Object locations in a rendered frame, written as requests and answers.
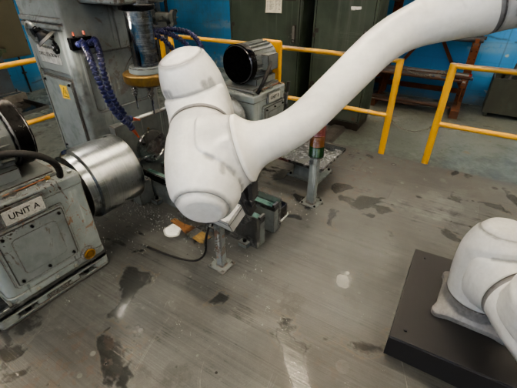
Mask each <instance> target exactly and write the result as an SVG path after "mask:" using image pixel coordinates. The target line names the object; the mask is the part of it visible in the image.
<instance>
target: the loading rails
mask: <svg viewBox="0 0 517 388"><path fill-rule="evenodd" d="M161 166H162V173H160V172H158V171H155V170H154V169H147V170H146V169H143V172H144V176H148V177H149V178H151V181H152V188H153V192H154V198H153V199H152V203H154V204H156V205H157V206H158V205H159V204H161V203H163V202H165V203H167V204H169V205H170V206H173V207H175V208H176V209H177V207H176V206H175V204H174V203H173V202H172V200H171V199H170V197H169V194H168V190H167V187H166V183H165V163H164V162H161ZM255 204H256V206H257V209H256V210H255V211H254V213H253V214H252V216H248V215H246V213H245V216H244V217H243V218H242V220H241V222H240V223H239V224H238V225H237V227H236V228H235V230H234V232H231V231H229V230H227V229H225V234H227V235H229V236H231V237H233V238H235V239H237V240H239V241H238V245H239V246H241V247H243V248H245V249H247V248H249V247H250V246H252V247H254V248H256V249H257V248H259V247H260V245H261V244H263V243H264V241H265V229H266V230H268V231H269V232H273V233H274V232H275V231H276V230H277V229H278V228H279V227H280V224H281V206H282V199H281V198H279V197H276V196H273V195H270V194H268V193H266V192H263V191H260V190H259V191H258V196H257V198H256V199H255ZM243 210H244V209H243ZM244 212H245V210H244ZM177 214H178V216H181V217H182V218H185V216H184V215H183V214H182V213H181V212H180V211H178V212H177ZM209 231H210V232H214V227H213V224H212V225H211V228H210V230H209Z"/></svg>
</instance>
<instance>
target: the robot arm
mask: <svg viewBox="0 0 517 388"><path fill-rule="evenodd" d="M512 28H517V0H415V1H413V2H411V3H410V4H408V5H406V6H404V7H402V8H400V9H399V10H397V11H396V12H393V13H392V14H391V15H389V16H387V17H386V18H384V19H383V20H381V21H380V22H379V23H377V24H376V25H374V26H373V27H372V28H370V29H369V30H368V31H367V32H366V33H365V34H364V35H363V36H362V37H361V38H359V39H358V40H357V41H356V42H355V43H354V44H353V45H352V46H351V47H350V48H349V49H348V50H347V51H346V53H345V54H344V55H343V56H342V57H341V58H340V59H339V60H338V61H337V62H336V63H335V64H334V65H333V66H332V67H331V68H330V69H329V70H328V71H327V72H326V73H325V74H324V75H323V76H322V77H321V78H320V79H319V80H318V81H317V82H316V83H315V84H314V85H313V86H312V87H311V88H310V89H309V90H308V91H307V92H306V93H305V94H304V95H303V96H302V97H301V98H300V99H299V100H298V101H297V102H295V103H294V104H293V105H292V106H290V107H289V108H288V109H286V110H285V111H284V112H281V113H279V114H278V115H275V116H273V117H271V118H268V119H263V120H259V121H249V120H246V119H243V118H241V117H239V116H238V115H236V114H234V109H233V105H232V100H231V97H230V95H229V92H228V89H227V86H226V84H225V81H224V79H223V77H222V74H221V72H220V71H219V69H218V67H217V66H216V64H215V63H214V62H213V60H212V59H211V57H210V56H209V55H208V54H207V53H206V51H205V50H204V49H203V48H200V47H197V46H183V47H180V48H177V49H175V50H173V51H171V52H170V53H168V54H167V55H166V56H165V57H164V58H163V59H162V60H161V61H160V63H159V64H158V77H159V82H160V86H161V90H162V94H163V95H164V97H165V107H166V111H167V114H168V122H169V130H168V135H167V137H166V142H165V159H164V163H165V183H166V187H167V190H168V194H169V197H170V199H171V200H172V202H173V203H174V204H175V206H176V207H177V208H178V210H179V211H180V212H181V213H182V214H183V215H184V216H185V217H187V218H188V219H190V220H193V221H196V222H206V223H207V222H217V221H219V220H220V219H224V218H225V217H227V216H228V215H229V214H230V213H231V212H232V211H233V209H234V208H235V207H236V206H237V204H238V202H239V201H240V203H241V204H242V207H243V209H244V210H245V213H246V215H248V216H252V214H253V213H254V211H255V210H256V209H257V206H256V204H255V199H256V198H257V196H258V195H259V189H258V177H259V173H260V172H261V170H262V169H263V168H264V167H265V166H266V165H267V164H269V163H270V162H272V161H274V160H276V159H278V158H280V157H282V156H284V155H285V154H287V153H289V152H291V151H293V150H294V149H296V148H298V147H299V146H301V145H302V144H304V143H305V142H307V141H308V140H310V138H312V137H313V136H314V135H315V134H317V133H318V132H319V131H320V130H321V129H323V128H324V127H325V126H326V125H327V124H328V123H329V122H330V121H331V120H332V119H333V118H334V117H335V116H336V115H337V114H338V113H339V112H340V111H341V110H342V109H343V108H344V107H346V106H347V105H348V104H349V103H350V102H351V101H352V100H353V99H354V98H355V97H356V96H357V95H358V94H359V93H360V92H361V91H362V90H363V89H364V88H365V87H366V86H367V85H368V84H369V83H370V82H371V81H372V80H373V79H374V78H375V77H376V76H377V75H378V74H379V73H380V72H381V71H382V70H383V69H384V68H385V67H386V66H387V65H389V64H390V63H391V62H392V61H394V60H395V59H397V58H398V57H399V56H401V55H403V54H405V53H406V52H409V51H411V50H413V49H416V48H419V47H422V46H425V45H431V44H435V43H440V42H447V41H451V40H456V39H461V38H471V37H477V36H483V35H488V34H492V33H495V32H500V31H504V30H508V29H512ZM431 313H432V315H433V316H435V317H438V318H442V319H447V320H449V321H452V322H454V323H457V324H459V325H461V326H464V327H466V328H468V329H471V330H473V331H476V332H477V333H481V334H482V335H484V336H487V337H489V338H492V339H493V340H495V341H496V342H498V343H500V344H502V345H503V346H506V348H507V349H508V351H509V352H510V353H511V354H512V356H513V357H514V358H515V360H516V361H517V221H515V220H513V219H507V218H499V217H495V218H490V219H487V220H485V221H483V222H479V223H477V224H476V225H475V226H473V227H472V228H471V229H470V230H469V231H468V232H467V233H466V234H465V236H464V237H463V239H462V241H461V242H460V244H459V247H458V249H457V250H456V253H455V255H454V258H453V261H452V264H451V268H450V271H449V272H448V271H446V272H444V273H443V274H442V287H441V289H440V292H439V296H438V299H437V302H436V303H435V304H434V305H433V306H432V308H431Z"/></svg>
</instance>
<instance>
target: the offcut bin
mask: <svg viewBox="0 0 517 388"><path fill-rule="evenodd" d="M482 112H484V113H483V116H486V115H487V113H492V114H498V115H507V116H512V117H517V75H506V74H499V73H494V74H493V77H492V80H491V82H490V85H489V88H488V91H487V93H486V96H485V99H484V102H483V103H482Z"/></svg>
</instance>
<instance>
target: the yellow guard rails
mask: <svg viewBox="0 0 517 388"><path fill-rule="evenodd" d="M178 36H179V37H180V36H181V37H182V38H183V39H188V40H193V38H191V37H190V36H188V35H178ZM198 38H200V41H203V42H217V43H224V44H231V45H233V44H236V43H243V42H244V41H236V40H228V39H221V38H206V37H198ZM159 44H160V50H161V55H162V59H163V58H164V57H165V56H166V51H165V44H164V43H163V42H161V41H160V39H159ZM282 50H288V51H295V52H308V53H315V54H323V55H335V56H343V55H344V54H345V53H346V52H340V51H333V50H325V49H318V48H304V47H296V46H288V45H283V46H282ZM404 60H405V59H404V58H397V59H395V60H394V61H392V62H394V63H396V66H395V73H394V77H393V81H392V88H391V92H390V96H389V103H388V107H387V111H386V112H379V111H374V110H370V109H361V108H357V107H352V106H348V105H347V106H346V107H344V108H343V109H344V110H349V111H353V112H360V113H365V114H369V115H377V116H381V117H385V121H384V126H383V130H382V136H381V140H380V144H379V151H378V153H379V154H383V155H384V151H385V145H386V142H387V138H388V134H389V128H390V124H391V120H392V113H393V110H394V106H395V100H396V96H397V92H398V88H399V82H400V78H401V74H402V67H403V64H404ZM32 63H36V60H35V57H34V58H29V59H21V60H17V61H12V62H4V63H0V69H7V68H11V67H16V66H20V65H27V64H32ZM457 69H463V70H471V71H478V72H491V73H499V74H506V75H517V69H507V68H499V67H491V66H484V65H469V64H462V63H455V62H452V63H450V66H449V70H448V73H447V76H446V79H445V84H444V86H443V89H442V94H441V97H440V100H439V104H438V107H437V110H436V113H435V118H434V120H433V123H432V128H431V131H430V133H429V138H428V141H427V144H426V147H425V151H424V154H423V157H422V162H421V163H423V164H427V165H428V162H429V158H430V155H431V152H432V148H433V146H434V142H435V138H436V136H437V132H438V130H439V127H444V128H449V129H457V130H461V131H466V132H474V133H478V134H483V135H491V136H495V137H500V138H504V139H513V140H517V135H514V134H509V133H505V132H497V131H492V130H488V129H479V128H474V127H469V126H465V125H456V124H452V123H447V122H441V120H442V116H443V112H444V110H445V106H446V103H447V100H448V97H449V93H450V90H451V87H452V83H453V80H454V78H455V73H456V70H457ZM299 99H300V97H295V96H291V95H288V100H293V101H298V100H299ZM54 117H55V115H54V112H53V113H50V114H47V115H43V116H40V117H38V118H35V119H30V120H28V121H26V122H27V123H28V125H33V124H35V123H38V122H42V121H45V120H47V119H52V118H54Z"/></svg>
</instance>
